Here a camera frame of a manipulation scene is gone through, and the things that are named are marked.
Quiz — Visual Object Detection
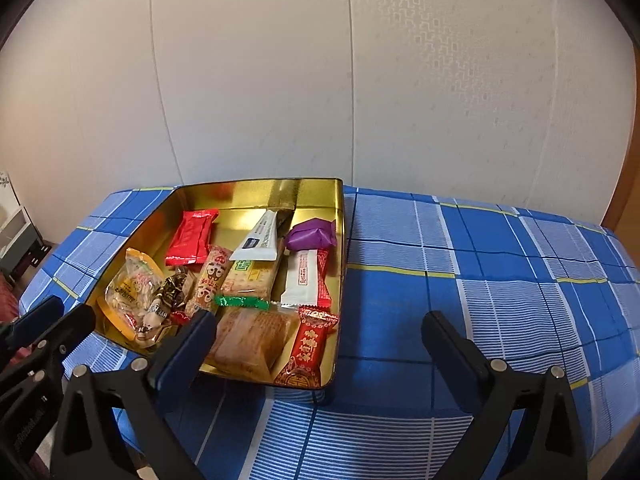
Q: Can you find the orange nut snack bag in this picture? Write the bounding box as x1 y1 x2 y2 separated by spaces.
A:
98 248 164 348

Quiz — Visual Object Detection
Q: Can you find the sesame paste drink bottle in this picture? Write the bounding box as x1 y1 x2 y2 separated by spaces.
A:
134 298 170 348

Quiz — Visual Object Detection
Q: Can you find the dark gold snack packet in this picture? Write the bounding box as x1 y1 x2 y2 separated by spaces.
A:
155 266 196 311

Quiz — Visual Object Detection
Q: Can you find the red snack packet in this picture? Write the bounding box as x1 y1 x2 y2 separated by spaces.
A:
165 208 219 266

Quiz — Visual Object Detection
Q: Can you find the brown cake packet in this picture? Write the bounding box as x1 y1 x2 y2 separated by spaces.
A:
205 307 297 384

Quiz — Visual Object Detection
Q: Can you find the red rice cracker roll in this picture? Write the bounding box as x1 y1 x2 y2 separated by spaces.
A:
184 245 232 318

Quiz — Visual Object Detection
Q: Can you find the green cracker packet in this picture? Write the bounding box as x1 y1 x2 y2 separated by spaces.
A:
215 260 280 310

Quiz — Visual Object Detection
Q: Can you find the small red gold packet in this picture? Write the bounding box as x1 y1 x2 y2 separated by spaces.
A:
273 307 338 389

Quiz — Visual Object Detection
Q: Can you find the white navy snack packet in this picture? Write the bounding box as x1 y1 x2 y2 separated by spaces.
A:
230 209 293 262

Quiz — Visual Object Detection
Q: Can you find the white red wafer packet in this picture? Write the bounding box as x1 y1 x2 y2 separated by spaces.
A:
280 248 332 311

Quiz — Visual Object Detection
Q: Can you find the purple candy packet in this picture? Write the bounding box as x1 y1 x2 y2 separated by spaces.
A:
285 218 337 252

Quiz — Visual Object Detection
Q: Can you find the white shelf unit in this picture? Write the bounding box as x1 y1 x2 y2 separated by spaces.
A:
0 171 51 284

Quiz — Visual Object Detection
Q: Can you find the blue plaid tablecloth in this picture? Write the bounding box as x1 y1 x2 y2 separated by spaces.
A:
20 186 639 479

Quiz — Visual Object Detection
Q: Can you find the wooden door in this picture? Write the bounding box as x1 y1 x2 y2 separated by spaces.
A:
601 123 640 256

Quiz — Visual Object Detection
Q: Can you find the gold tin box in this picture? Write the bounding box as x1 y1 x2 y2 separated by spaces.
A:
88 179 346 390

